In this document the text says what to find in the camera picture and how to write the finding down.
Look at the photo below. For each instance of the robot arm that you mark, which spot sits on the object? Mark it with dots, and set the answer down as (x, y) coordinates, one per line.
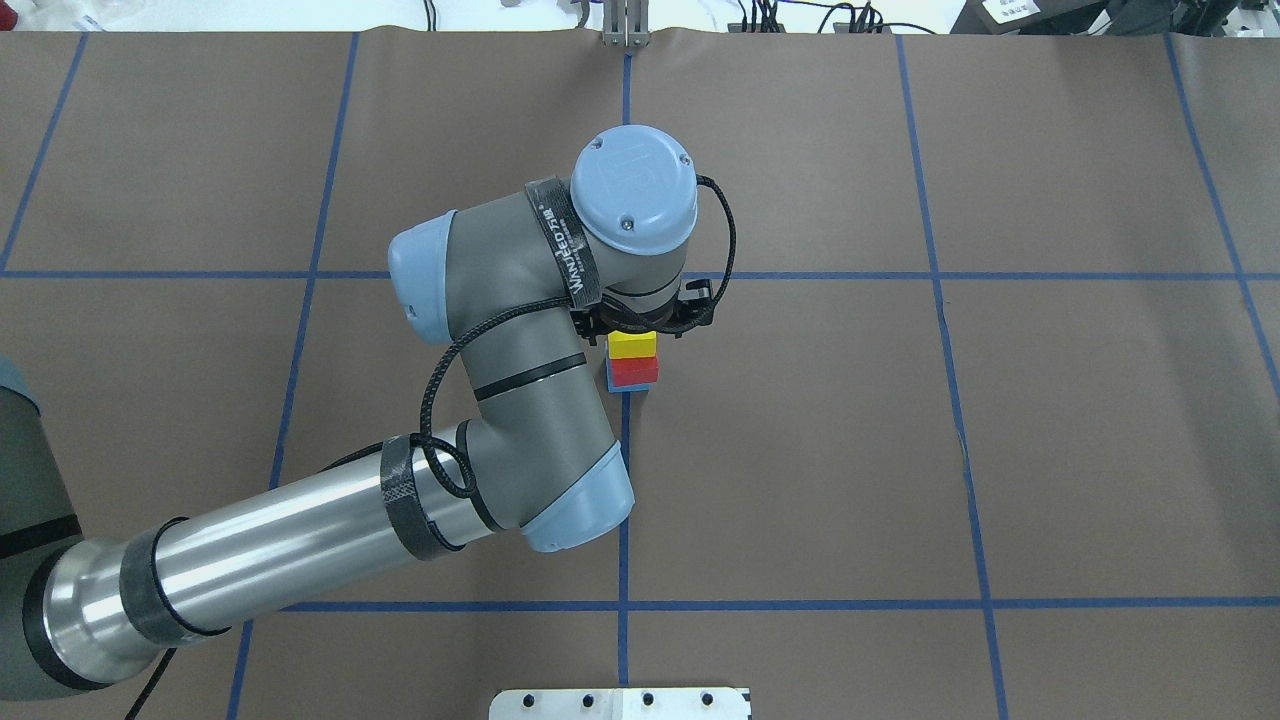
(509, 432)

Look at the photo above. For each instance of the aluminium frame post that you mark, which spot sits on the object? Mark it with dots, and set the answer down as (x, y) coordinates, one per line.
(625, 23)

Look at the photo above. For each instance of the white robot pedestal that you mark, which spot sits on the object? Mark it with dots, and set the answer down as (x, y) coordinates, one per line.
(623, 703)

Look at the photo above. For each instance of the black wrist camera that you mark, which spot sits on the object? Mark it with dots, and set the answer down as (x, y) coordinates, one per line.
(693, 306)

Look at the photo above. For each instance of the red block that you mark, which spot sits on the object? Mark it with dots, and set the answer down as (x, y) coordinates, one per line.
(631, 372)

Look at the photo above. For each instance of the yellow block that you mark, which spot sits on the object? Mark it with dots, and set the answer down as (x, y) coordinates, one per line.
(631, 346)

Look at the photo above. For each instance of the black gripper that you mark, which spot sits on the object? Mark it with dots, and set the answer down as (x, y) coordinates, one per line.
(592, 322)

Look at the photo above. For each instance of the blue block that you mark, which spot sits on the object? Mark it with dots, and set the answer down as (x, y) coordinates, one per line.
(627, 388)

